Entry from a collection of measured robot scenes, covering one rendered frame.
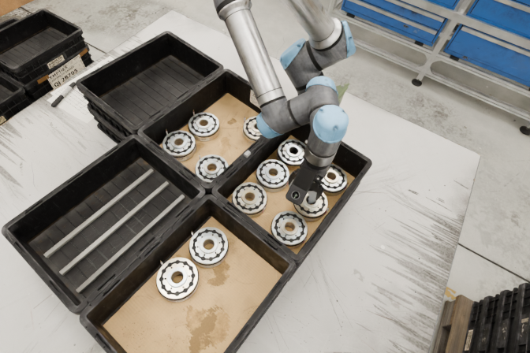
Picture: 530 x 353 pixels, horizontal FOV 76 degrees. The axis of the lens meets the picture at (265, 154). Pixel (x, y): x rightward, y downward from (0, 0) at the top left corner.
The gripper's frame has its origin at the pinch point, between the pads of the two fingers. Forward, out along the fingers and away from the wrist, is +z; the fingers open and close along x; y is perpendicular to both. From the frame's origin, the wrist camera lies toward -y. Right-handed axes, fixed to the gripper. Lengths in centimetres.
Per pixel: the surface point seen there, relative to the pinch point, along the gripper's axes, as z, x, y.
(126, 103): 2, 69, 0
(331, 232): 14.9, -13.4, 2.7
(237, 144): 2.0, 27.2, 7.0
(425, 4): 26, -1, 186
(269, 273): 1.8, -3.3, -23.7
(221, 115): 2.0, 39.1, 14.4
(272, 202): 1.9, 6.7, -4.9
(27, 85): 37, 144, 0
